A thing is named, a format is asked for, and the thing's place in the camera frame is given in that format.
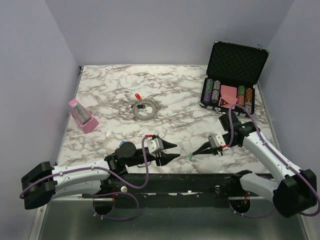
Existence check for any metal key ring disc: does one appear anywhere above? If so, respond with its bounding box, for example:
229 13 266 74
131 99 161 122

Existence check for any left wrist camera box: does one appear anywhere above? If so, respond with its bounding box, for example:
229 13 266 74
146 138 164 154

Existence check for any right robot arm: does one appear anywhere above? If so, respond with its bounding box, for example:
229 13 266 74
192 110 320 218

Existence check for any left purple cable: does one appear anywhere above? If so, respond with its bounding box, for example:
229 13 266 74
19 134 153 221

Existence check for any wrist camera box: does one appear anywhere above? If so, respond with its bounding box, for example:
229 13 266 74
208 133 226 149
146 138 164 154

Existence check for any pink playing card deck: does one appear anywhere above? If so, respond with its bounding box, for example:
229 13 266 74
218 85 238 108

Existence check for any black poker chip case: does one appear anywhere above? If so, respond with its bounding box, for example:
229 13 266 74
199 41 269 115

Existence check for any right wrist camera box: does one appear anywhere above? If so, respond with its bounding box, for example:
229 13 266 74
208 133 226 149

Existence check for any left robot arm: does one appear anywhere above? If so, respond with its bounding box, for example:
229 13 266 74
19 135 180 210

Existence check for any black key fob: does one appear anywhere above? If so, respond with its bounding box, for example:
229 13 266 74
136 104 146 109

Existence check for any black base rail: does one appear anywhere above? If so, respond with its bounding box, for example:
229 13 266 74
51 172 273 210

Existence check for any red key tag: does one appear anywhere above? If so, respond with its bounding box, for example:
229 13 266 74
135 93 142 100

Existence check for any pink metronome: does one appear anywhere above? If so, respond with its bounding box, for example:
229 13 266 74
68 99 99 134

